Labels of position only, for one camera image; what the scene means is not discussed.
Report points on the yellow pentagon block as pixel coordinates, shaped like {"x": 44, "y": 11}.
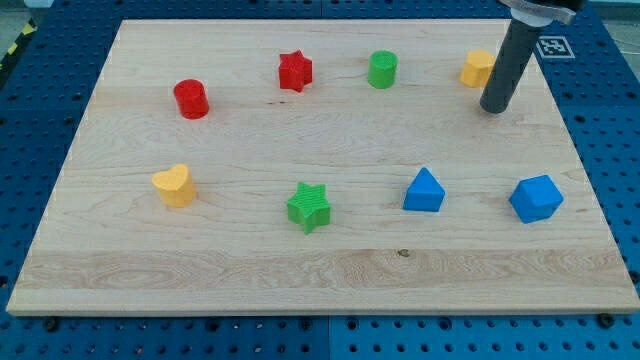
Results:
{"x": 477, "y": 68}

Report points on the black screw front left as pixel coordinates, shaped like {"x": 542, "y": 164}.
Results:
{"x": 50, "y": 324}

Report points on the black screw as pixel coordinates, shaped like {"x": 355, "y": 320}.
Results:
{"x": 605, "y": 320}
{"x": 50, "y": 324}

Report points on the red star block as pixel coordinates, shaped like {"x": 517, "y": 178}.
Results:
{"x": 295, "y": 71}

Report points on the yellow black hazard tape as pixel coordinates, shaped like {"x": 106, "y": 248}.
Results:
{"x": 19, "y": 45}

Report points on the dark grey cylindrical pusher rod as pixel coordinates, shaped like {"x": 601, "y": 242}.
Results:
{"x": 513, "y": 57}

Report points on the red cylinder block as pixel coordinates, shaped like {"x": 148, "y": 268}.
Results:
{"x": 191, "y": 99}

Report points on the blue cube block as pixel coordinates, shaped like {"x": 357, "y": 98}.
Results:
{"x": 536, "y": 199}

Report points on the silver robot tool mount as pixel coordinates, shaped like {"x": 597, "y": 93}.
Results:
{"x": 541, "y": 13}

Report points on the light wooden board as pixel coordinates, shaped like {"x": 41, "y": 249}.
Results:
{"x": 108, "y": 246}

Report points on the yellow heart block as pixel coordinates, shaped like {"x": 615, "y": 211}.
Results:
{"x": 175, "y": 187}

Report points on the black white fiducial marker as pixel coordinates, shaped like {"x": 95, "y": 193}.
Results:
{"x": 554, "y": 47}

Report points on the green star block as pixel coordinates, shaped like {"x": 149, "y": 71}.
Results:
{"x": 309, "y": 207}

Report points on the black screw front right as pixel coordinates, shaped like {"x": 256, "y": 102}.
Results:
{"x": 605, "y": 320}

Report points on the blue triangle block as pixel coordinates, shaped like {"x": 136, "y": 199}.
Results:
{"x": 425, "y": 193}

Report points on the green cylinder block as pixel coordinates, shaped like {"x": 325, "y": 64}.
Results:
{"x": 382, "y": 69}

